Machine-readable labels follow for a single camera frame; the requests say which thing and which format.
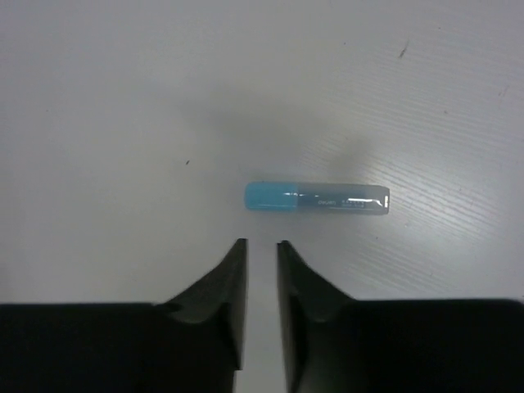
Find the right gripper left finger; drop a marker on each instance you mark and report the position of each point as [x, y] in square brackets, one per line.
[203, 326]

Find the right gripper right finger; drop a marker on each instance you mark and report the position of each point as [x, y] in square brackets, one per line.
[318, 341]

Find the blue highlighter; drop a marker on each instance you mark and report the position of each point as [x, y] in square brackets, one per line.
[352, 198]

